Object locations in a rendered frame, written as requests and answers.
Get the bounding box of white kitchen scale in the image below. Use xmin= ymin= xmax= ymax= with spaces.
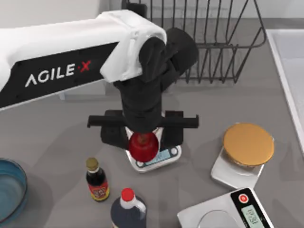
xmin=125 ymin=127 xmax=182 ymax=173

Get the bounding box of red apple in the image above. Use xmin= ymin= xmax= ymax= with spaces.
xmin=129 ymin=132 xmax=159 ymax=167

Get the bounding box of small dark sauce bottle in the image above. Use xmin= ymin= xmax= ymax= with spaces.
xmin=85 ymin=157 xmax=111 ymax=203

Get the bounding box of silver scale with gold plate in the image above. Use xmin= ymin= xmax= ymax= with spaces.
xmin=210 ymin=123 xmax=275 ymax=190

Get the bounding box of large dark red-capped bottle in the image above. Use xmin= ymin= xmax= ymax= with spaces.
xmin=110 ymin=188 xmax=148 ymax=228

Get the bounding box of silver scale with black panel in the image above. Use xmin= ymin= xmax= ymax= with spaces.
xmin=177 ymin=187 xmax=275 ymax=228

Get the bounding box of blue bowl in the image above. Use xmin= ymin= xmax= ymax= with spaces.
xmin=0 ymin=158 xmax=28 ymax=227

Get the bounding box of black wire dish rack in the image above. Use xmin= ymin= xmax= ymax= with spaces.
xmin=121 ymin=0 xmax=266 ymax=84

